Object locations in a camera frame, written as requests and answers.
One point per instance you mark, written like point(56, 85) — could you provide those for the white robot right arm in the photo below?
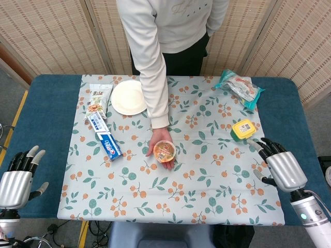
point(310, 214)

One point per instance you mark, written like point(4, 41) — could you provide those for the floral orange berry tablecloth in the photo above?
point(160, 196)

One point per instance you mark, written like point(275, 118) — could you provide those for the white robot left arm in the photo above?
point(7, 224)

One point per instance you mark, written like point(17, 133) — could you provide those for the silver black robot left hand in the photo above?
point(15, 188)

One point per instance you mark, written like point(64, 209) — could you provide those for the silver black robot right hand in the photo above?
point(287, 170)

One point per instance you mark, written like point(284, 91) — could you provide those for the orange jelly cup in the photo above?
point(164, 151)

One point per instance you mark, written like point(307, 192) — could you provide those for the white paper plate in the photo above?
point(128, 96)

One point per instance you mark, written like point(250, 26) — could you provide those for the person in white sweatshirt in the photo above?
point(181, 25)

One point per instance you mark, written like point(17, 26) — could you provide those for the white sleeved right forearm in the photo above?
point(155, 98)

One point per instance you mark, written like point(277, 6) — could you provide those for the blue Crest toothpaste box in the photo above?
point(104, 138)

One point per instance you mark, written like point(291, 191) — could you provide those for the black bag on floor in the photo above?
point(235, 236)

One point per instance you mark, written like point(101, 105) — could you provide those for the chrome chair frame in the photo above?
point(3, 137)

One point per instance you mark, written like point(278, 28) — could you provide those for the blue table cover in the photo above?
point(49, 116)

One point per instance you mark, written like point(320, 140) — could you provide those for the green container with yellow lid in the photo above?
point(243, 129)

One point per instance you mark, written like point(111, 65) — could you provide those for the beige woven folding screen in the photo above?
point(51, 33)

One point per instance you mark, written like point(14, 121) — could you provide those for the teal silver snack bag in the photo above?
point(240, 86)

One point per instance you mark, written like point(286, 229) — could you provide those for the person's bare right hand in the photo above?
point(161, 134)

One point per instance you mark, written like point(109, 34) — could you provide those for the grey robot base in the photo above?
point(160, 236)

